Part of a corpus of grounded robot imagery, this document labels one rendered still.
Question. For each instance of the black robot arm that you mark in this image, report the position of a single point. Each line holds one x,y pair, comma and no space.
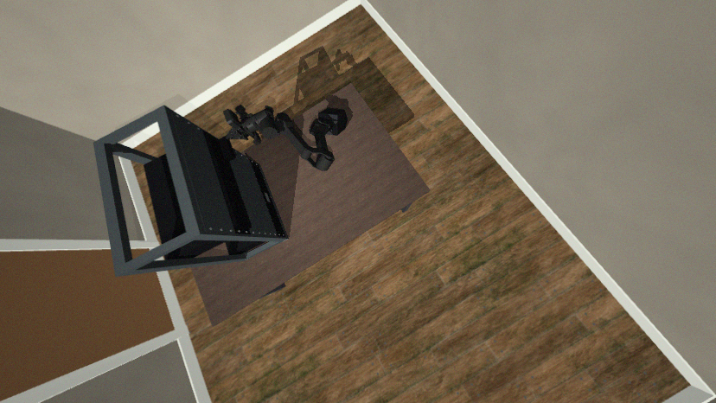
283,125

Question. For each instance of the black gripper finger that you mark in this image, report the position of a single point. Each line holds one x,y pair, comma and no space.
232,133
240,137

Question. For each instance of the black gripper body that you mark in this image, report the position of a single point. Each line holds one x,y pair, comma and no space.
248,126

